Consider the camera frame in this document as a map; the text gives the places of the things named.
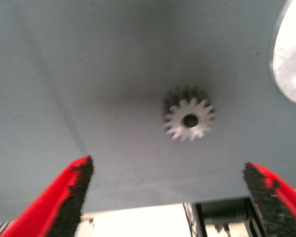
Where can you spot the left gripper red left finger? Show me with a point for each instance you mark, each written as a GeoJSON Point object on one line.
{"type": "Point", "coordinates": [47, 202]}

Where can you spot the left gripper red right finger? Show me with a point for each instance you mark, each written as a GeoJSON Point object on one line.
{"type": "Point", "coordinates": [281, 209]}

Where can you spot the bright steel planetary gear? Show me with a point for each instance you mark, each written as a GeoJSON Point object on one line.
{"type": "Point", "coordinates": [175, 121]}

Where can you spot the round metal carrier plate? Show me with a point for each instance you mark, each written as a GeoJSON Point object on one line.
{"type": "Point", "coordinates": [291, 61]}

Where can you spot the dark grey table cloth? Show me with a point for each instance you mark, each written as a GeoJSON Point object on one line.
{"type": "Point", "coordinates": [88, 74]}

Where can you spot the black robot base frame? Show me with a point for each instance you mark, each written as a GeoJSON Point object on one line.
{"type": "Point", "coordinates": [199, 222]}

